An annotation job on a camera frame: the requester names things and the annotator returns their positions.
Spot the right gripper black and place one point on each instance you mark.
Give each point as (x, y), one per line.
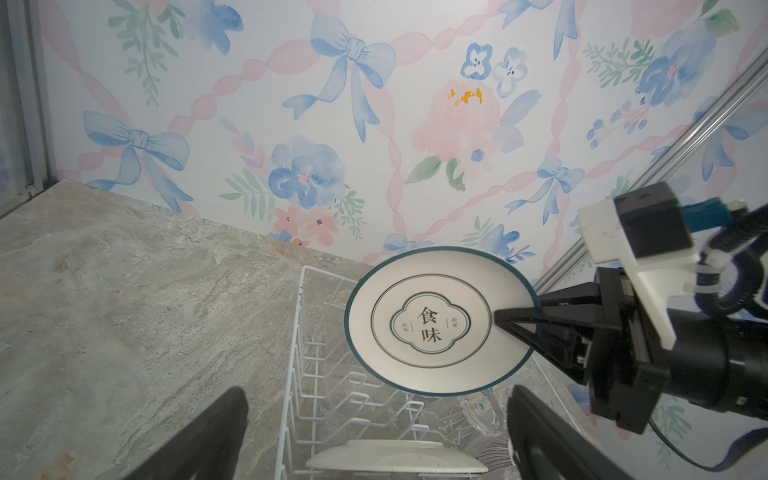
(597, 333)

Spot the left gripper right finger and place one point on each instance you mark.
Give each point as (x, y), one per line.
(544, 446)

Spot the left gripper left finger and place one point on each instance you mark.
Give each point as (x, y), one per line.
(207, 448)

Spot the watermelon pattern plate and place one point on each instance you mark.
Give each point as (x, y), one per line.
(396, 456)

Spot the white plate with green rim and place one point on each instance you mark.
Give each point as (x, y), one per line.
(423, 321)

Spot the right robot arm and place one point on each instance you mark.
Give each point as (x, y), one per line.
(718, 363)

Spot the white wire dish rack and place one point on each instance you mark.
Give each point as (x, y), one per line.
(330, 397)

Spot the right aluminium corner post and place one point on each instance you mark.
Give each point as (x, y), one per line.
(674, 157)

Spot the aluminium corner post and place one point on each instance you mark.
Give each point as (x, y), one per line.
(26, 168)
(674, 157)

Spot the left aluminium corner post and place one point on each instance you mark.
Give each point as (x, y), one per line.
(26, 168)

